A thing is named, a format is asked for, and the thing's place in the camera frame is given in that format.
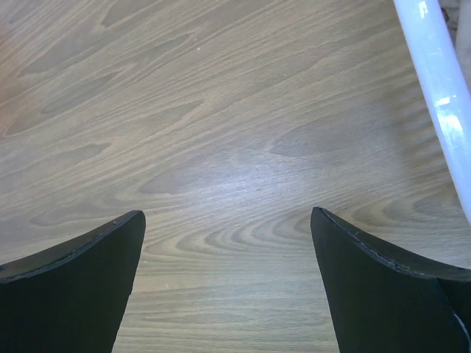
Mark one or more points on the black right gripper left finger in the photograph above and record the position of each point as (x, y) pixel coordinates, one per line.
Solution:
(72, 297)

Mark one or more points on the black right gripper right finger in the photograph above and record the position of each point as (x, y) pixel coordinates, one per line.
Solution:
(384, 298)

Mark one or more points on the white plastic laundry basket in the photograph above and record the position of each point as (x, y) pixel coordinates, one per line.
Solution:
(443, 86)

